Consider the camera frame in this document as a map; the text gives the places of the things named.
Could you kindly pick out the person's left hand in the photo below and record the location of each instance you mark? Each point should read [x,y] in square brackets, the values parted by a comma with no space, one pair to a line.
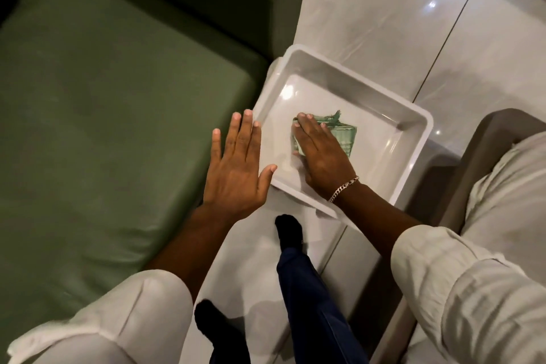
[234,176]

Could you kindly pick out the person's right hand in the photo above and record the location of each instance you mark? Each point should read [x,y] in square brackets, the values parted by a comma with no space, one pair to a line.
[326,163]

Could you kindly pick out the person's left middle finger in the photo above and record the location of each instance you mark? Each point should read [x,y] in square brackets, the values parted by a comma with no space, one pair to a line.
[245,131]

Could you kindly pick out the person's left little finger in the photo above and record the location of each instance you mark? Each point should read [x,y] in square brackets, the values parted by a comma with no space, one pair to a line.
[216,144]

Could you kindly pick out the person's left thumb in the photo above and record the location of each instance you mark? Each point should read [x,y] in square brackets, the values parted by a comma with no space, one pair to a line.
[267,177]

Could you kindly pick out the person's right fingers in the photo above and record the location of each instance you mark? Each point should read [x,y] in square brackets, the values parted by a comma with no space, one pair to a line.
[311,129]

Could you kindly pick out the green cloth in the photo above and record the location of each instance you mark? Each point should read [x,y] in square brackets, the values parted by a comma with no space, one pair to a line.
[346,137]

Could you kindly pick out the person's left forearm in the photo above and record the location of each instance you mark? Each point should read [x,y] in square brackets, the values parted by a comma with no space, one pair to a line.
[192,244]

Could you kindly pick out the person's right forearm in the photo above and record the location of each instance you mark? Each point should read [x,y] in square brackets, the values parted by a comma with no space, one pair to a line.
[375,218]

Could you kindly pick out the black sock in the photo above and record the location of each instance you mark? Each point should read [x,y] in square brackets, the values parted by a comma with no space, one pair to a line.
[289,231]
[219,329]

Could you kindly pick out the white plastic tray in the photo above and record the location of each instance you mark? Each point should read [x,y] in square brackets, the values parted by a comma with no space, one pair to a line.
[384,133]

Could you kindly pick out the green sofa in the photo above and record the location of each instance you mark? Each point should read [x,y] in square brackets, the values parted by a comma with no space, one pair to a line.
[106,142]

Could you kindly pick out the navy blue trousers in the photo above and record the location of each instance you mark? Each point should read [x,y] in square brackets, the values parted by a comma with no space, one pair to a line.
[315,308]

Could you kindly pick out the white shirt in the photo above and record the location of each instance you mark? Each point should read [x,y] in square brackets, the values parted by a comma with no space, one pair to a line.
[465,291]

